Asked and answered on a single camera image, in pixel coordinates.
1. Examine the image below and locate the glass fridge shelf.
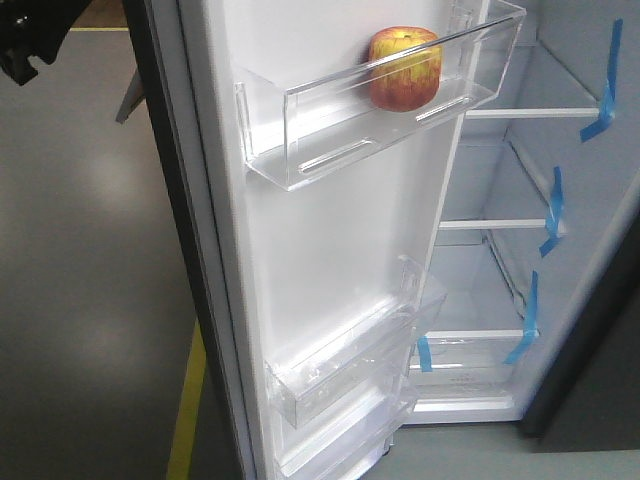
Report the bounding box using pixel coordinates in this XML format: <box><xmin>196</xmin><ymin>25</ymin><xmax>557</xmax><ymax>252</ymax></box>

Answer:
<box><xmin>465</xmin><ymin>43</ymin><xmax>599</xmax><ymax>120</ymax></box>
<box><xmin>439</xmin><ymin>144</ymin><xmax>549</xmax><ymax>233</ymax></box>

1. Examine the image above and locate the clear door bin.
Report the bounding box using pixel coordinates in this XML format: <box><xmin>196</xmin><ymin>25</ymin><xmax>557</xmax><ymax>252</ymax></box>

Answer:
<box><xmin>274</xmin><ymin>374</ymin><xmax>417</xmax><ymax>479</ymax></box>
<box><xmin>230</xmin><ymin>1</ymin><xmax>526</xmax><ymax>191</ymax></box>
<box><xmin>265</xmin><ymin>255</ymin><xmax>446</xmax><ymax>428</ymax></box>

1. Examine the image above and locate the middle clear door bin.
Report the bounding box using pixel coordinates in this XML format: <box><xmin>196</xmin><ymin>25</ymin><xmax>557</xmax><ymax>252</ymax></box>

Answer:
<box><xmin>265</xmin><ymin>255</ymin><xmax>446</xmax><ymax>428</ymax></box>

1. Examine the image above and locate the white fridge door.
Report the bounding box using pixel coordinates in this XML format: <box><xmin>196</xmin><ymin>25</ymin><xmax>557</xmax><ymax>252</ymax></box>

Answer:
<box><xmin>124</xmin><ymin>0</ymin><xmax>526</xmax><ymax>480</ymax></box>

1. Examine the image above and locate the blue tape upper shelf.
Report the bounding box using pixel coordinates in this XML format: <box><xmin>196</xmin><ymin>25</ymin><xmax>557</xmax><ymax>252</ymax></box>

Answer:
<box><xmin>579</xmin><ymin>18</ymin><xmax>624</xmax><ymax>143</ymax></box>

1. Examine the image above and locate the blue tape strip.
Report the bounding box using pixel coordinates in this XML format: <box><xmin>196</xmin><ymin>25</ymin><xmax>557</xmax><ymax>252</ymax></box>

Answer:
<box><xmin>503</xmin><ymin>271</ymin><xmax>539</xmax><ymax>366</ymax></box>
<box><xmin>417</xmin><ymin>335</ymin><xmax>433</xmax><ymax>373</ymax></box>

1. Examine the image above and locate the dark grey fridge body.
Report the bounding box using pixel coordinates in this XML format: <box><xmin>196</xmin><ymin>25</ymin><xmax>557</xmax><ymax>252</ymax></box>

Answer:
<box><xmin>406</xmin><ymin>1</ymin><xmax>639</xmax><ymax>439</ymax></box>

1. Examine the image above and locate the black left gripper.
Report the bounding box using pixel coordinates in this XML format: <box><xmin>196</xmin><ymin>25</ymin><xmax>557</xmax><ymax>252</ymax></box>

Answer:
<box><xmin>1</xmin><ymin>0</ymin><xmax>85</xmax><ymax>86</ymax></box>

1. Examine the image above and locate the red yellow apple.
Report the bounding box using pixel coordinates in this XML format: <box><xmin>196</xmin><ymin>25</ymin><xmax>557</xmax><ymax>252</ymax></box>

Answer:
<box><xmin>368</xmin><ymin>26</ymin><xmax>443</xmax><ymax>113</ymax></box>

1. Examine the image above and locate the blue tape strip right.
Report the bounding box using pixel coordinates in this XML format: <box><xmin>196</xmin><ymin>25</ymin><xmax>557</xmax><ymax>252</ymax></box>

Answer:
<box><xmin>503</xmin><ymin>271</ymin><xmax>539</xmax><ymax>366</ymax></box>

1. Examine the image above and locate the blue tape strip left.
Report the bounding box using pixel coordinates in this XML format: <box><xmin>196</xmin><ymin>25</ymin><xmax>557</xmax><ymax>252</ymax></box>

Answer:
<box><xmin>417</xmin><ymin>335</ymin><xmax>433</xmax><ymax>373</ymax></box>

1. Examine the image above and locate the blue tape middle shelf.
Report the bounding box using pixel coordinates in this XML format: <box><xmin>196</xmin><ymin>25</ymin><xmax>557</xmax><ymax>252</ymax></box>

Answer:
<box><xmin>539</xmin><ymin>166</ymin><xmax>565</xmax><ymax>258</ymax></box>

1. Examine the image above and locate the yellow floor tape line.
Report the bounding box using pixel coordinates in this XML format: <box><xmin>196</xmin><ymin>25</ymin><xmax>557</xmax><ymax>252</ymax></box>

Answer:
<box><xmin>165</xmin><ymin>25</ymin><xmax>209</xmax><ymax>480</ymax></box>

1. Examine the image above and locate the upper clear door bin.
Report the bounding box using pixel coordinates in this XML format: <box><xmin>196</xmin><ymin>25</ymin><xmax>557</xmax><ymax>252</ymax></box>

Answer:
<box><xmin>230</xmin><ymin>1</ymin><xmax>526</xmax><ymax>191</ymax></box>

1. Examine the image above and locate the clear crisper drawer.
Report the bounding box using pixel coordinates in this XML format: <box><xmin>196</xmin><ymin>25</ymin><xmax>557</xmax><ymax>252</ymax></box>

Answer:
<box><xmin>409</xmin><ymin>329</ymin><xmax>522</xmax><ymax>408</ymax></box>

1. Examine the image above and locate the glass fridge shelf lower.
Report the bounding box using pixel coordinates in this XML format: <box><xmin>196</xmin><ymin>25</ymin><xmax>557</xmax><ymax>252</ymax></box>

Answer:
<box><xmin>439</xmin><ymin>144</ymin><xmax>549</xmax><ymax>233</ymax></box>

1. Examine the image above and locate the silver sign stand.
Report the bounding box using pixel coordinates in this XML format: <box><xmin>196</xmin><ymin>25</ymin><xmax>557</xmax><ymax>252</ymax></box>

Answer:
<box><xmin>115</xmin><ymin>69</ymin><xmax>145</xmax><ymax>124</ymax></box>

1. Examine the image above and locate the lower clear door bin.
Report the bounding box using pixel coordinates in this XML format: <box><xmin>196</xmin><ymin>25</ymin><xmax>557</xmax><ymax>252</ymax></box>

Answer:
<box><xmin>274</xmin><ymin>374</ymin><xmax>417</xmax><ymax>479</ymax></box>

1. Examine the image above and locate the glass fridge shelf upper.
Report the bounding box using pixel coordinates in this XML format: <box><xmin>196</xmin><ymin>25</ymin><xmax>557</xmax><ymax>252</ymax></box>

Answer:
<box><xmin>465</xmin><ymin>43</ymin><xmax>599</xmax><ymax>120</ymax></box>

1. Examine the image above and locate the blue tape shelf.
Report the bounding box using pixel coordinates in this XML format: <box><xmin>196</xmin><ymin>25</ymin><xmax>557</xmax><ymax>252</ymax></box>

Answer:
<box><xmin>539</xmin><ymin>166</ymin><xmax>565</xmax><ymax>258</ymax></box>
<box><xmin>579</xmin><ymin>18</ymin><xmax>624</xmax><ymax>143</ymax></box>

